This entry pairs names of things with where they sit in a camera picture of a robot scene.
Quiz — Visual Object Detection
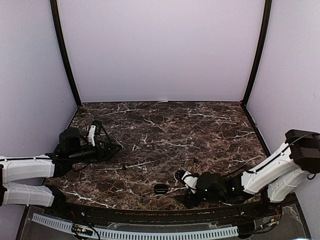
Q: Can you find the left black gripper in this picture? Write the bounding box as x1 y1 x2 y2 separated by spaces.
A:
68 138 122 165

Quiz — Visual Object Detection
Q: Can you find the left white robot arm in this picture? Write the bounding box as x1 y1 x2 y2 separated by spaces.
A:
0 120 122 218

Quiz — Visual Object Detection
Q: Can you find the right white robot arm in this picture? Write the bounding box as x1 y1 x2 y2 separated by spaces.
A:
174 129 320 217

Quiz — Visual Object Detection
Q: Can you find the black closed charging case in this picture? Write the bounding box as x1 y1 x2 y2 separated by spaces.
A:
153 183 169 195

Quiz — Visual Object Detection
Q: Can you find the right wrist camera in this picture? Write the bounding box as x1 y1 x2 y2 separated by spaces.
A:
181 171 198 194

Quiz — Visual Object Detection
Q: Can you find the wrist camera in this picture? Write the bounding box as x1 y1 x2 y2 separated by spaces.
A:
181 171 198 194
87 125 96 147

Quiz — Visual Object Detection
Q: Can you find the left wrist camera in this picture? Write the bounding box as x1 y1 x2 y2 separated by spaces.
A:
87 125 96 147

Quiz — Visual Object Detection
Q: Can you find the white slotted cable duct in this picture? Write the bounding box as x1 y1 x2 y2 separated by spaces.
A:
31 213 239 240

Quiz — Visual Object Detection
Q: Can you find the black front frame rail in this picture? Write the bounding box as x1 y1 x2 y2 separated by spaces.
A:
15 187 311 240

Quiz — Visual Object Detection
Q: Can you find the left black frame post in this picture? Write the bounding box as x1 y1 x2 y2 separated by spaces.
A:
49 0 82 108

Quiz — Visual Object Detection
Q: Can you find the black frame post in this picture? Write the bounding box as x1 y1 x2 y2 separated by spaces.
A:
241 0 272 108
49 0 82 108

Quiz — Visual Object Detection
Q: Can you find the right black frame post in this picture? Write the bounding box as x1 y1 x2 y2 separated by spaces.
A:
241 0 272 108

